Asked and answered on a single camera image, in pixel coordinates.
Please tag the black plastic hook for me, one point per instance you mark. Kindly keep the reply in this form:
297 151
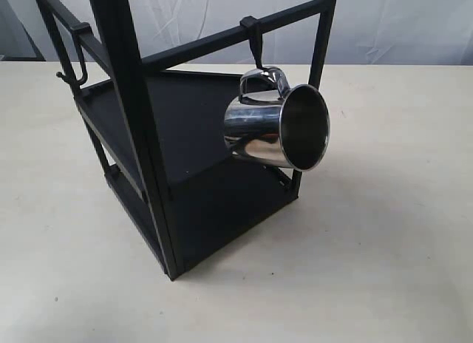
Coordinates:
252 27

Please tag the stainless steel mug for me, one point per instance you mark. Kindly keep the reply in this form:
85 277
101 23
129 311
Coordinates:
276 124

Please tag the black metal shelf rack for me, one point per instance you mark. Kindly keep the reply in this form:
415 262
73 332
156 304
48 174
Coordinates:
156 124

